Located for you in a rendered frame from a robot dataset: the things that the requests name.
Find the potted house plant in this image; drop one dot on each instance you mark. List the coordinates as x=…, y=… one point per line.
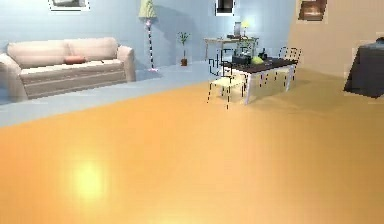
x=183, y=50

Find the black box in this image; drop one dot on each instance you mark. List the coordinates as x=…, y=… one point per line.
x=241, y=59

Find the beige sofa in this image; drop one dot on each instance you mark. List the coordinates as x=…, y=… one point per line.
x=73, y=71

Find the brown framed wall picture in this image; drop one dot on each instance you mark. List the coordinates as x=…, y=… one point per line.
x=312, y=9

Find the dark grey cabinet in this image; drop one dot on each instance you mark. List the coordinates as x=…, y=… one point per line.
x=366, y=68

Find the red cushion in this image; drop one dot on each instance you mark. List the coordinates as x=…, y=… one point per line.
x=74, y=60

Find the green shade floor lamp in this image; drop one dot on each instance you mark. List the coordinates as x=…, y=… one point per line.
x=148, y=30

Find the green bowl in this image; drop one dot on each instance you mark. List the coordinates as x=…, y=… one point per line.
x=257, y=60

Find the dark top dining table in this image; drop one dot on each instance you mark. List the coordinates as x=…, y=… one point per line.
x=266, y=66

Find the dark bottle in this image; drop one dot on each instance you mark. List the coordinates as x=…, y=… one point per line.
x=264, y=53

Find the white framed wall picture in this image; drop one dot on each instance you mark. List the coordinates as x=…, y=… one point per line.
x=69, y=4

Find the pale wooden desk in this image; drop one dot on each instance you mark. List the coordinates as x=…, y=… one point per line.
x=221, y=41

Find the dark framed wall picture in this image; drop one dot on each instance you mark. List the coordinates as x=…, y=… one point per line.
x=224, y=6

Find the small yellow desk lamp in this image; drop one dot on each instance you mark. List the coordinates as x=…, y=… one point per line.
x=245, y=25

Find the grey laptop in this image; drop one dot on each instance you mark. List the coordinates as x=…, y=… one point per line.
x=237, y=30

